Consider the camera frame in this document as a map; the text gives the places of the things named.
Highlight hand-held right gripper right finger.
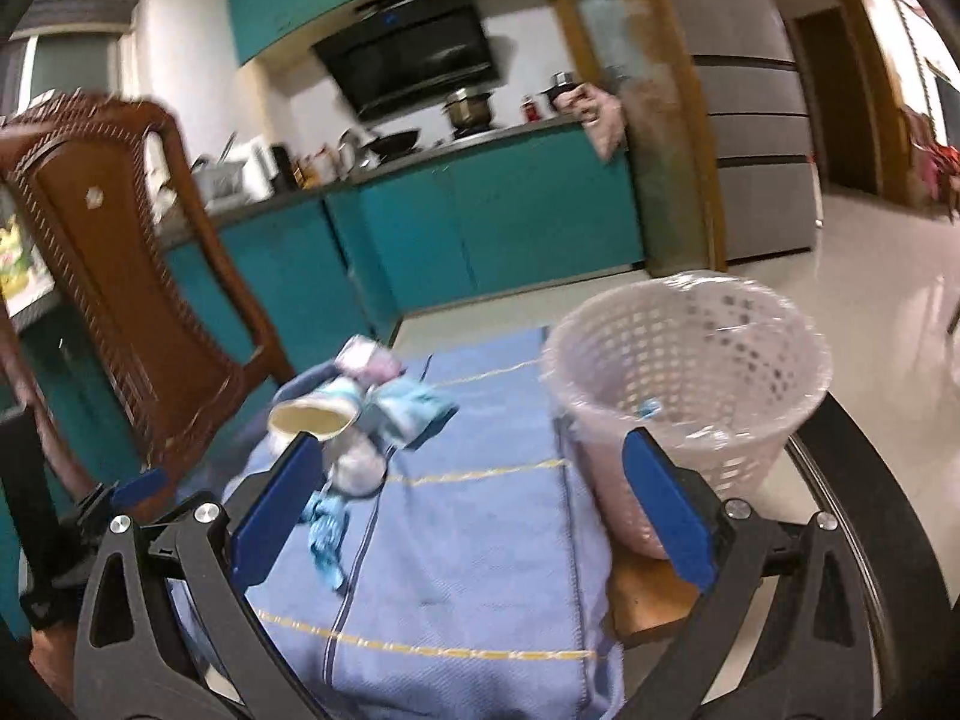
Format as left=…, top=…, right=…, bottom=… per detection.
left=621, top=426, right=878, bottom=720

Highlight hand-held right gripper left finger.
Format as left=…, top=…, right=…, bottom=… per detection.
left=73, top=431, right=331, bottom=720

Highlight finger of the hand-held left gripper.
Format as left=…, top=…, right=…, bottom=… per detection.
left=71, top=465, right=172, bottom=535

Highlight blue white wrapper strip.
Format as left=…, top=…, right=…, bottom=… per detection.
left=300, top=491, right=353, bottom=590

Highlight white plastic bag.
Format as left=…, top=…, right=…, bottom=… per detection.
left=326, top=431, right=389, bottom=497

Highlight beige paper cup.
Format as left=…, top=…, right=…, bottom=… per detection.
left=268, top=390, right=361, bottom=442

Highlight white perforated plastic wastebasket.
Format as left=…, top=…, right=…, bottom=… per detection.
left=541, top=270, right=833, bottom=560

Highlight light blue packet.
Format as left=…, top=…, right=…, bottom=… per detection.
left=367, top=377, right=460, bottom=451

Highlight small pink plastic bag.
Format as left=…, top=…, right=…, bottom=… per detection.
left=335, top=335, right=406, bottom=383

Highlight blue striped tablecloth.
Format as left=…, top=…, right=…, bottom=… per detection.
left=169, top=326, right=627, bottom=720

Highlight carved wooden chair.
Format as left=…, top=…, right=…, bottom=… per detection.
left=0, top=90, right=297, bottom=497

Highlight teal kitchen base cabinets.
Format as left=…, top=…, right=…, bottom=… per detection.
left=330, top=126, right=647, bottom=302
left=161, top=187, right=402, bottom=391

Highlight white countertop appliance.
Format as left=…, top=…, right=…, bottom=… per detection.
left=191, top=146, right=275, bottom=203

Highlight black kettle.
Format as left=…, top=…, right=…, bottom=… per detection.
left=270, top=142, right=298, bottom=192

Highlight wooden glass partition pillar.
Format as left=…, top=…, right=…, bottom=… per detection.
left=547, top=0, right=728, bottom=278

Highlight black wok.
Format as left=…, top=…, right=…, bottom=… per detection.
left=360, top=129, right=422, bottom=159

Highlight silver refrigerator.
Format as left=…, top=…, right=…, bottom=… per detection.
left=645, top=0, right=818, bottom=265

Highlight pink hanging towel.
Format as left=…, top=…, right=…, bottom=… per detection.
left=555, top=84, right=627, bottom=163

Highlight kitchen window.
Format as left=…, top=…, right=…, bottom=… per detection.
left=15, top=22, right=133, bottom=103

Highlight dark lidded pot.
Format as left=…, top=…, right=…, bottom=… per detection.
left=546, top=71, right=582, bottom=110

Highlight dark wooden door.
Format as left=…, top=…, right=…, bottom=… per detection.
left=795, top=11, right=878, bottom=196

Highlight steel cooking pot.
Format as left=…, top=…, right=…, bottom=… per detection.
left=442, top=88, right=494, bottom=128

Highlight black range hood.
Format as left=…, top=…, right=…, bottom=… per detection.
left=311, top=0, right=502, bottom=121

